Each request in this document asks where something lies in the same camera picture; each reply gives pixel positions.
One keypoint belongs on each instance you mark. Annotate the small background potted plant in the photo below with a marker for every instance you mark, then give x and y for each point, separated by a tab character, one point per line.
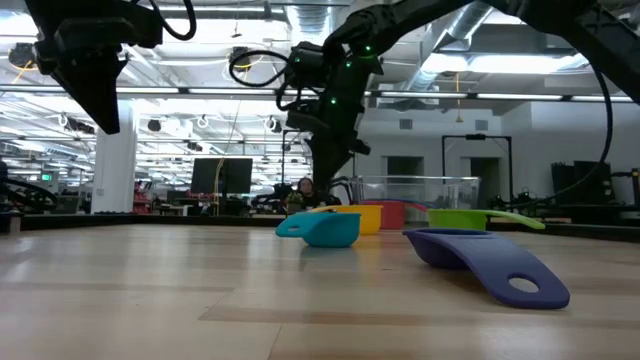
295	201

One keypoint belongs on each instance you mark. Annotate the black ceiling fixture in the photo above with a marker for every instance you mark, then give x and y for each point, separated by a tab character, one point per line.
240	55
20	55

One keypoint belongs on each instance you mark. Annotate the red measuring cup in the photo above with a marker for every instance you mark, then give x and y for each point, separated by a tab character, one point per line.
392	217

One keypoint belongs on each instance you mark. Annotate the black cabinet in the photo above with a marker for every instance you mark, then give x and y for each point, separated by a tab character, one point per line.
585	182

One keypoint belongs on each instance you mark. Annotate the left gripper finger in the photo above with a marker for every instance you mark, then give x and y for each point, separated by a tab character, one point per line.
110	87
80	87

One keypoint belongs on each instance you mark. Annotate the black gantry frame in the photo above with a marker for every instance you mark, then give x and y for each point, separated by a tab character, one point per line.
475	136
295	131

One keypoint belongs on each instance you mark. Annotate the clear plastic bin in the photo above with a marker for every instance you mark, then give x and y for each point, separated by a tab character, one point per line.
450	192

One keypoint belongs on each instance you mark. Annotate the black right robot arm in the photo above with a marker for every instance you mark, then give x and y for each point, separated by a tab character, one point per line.
600	35

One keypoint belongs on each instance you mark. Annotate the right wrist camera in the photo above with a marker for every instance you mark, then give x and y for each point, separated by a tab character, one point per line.
307	62

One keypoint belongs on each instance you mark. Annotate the yellow hanging pendant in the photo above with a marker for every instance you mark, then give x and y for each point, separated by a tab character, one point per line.
458	115

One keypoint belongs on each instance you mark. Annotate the teal measuring cup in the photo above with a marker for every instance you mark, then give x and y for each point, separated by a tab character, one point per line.
330	230

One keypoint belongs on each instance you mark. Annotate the black background monitor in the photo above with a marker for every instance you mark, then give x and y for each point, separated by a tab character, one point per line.
220	175

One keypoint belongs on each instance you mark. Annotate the yellow measuring cup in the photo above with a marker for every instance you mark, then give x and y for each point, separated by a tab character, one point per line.
371	220

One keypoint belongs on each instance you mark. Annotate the seated person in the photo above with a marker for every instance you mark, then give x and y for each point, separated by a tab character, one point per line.
306	187

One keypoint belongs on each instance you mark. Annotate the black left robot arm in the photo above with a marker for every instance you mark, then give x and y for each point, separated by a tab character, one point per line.
75	10

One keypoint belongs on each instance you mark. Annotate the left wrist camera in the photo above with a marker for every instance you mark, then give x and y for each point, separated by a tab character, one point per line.
110	32

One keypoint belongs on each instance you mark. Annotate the white column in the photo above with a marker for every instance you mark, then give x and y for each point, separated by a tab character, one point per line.
114	170

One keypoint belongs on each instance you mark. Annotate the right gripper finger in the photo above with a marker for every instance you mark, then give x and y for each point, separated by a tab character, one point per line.
320	160
336	160

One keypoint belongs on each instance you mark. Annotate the green measuring cup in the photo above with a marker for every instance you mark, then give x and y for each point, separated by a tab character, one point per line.
455	220

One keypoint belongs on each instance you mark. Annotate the long ceiling light beam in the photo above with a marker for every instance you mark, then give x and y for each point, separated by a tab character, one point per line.
200	91

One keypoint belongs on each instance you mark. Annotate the dark indigo measuring cup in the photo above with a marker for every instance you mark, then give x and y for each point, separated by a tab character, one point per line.
480	255

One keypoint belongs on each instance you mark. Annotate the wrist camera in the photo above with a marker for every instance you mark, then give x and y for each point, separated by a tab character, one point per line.
307	62
110	32

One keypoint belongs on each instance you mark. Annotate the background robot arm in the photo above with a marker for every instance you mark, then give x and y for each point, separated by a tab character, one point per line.
30	192
500	205

